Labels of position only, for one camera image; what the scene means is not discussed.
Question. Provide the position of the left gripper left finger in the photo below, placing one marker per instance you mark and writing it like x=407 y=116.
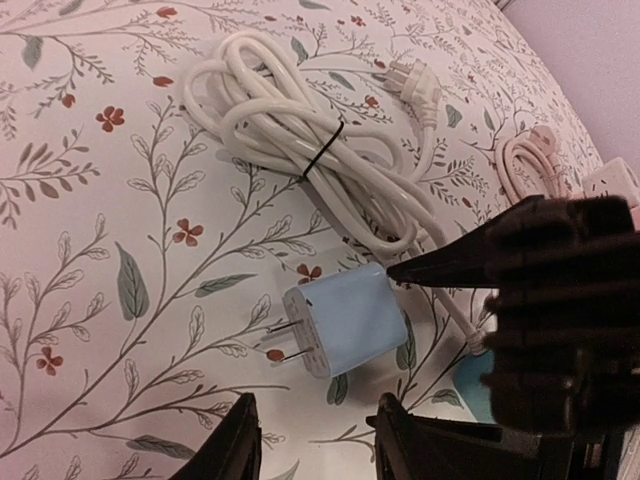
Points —
x=233 y=451

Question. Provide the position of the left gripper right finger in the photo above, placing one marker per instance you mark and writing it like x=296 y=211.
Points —
x=414 y=447

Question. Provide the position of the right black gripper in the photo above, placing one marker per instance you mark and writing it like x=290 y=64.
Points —
x=566 y=345

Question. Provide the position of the teal power strip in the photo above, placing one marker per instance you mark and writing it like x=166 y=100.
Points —
x=467 y=382

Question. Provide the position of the small blue charger plug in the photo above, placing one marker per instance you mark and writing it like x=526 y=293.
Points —
x=341 y=321

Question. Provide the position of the white cube socket adapter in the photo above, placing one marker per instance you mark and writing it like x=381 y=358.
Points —
x=614 y=178

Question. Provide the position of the floral table mat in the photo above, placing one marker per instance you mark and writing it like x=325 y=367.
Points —
x=141 y=264

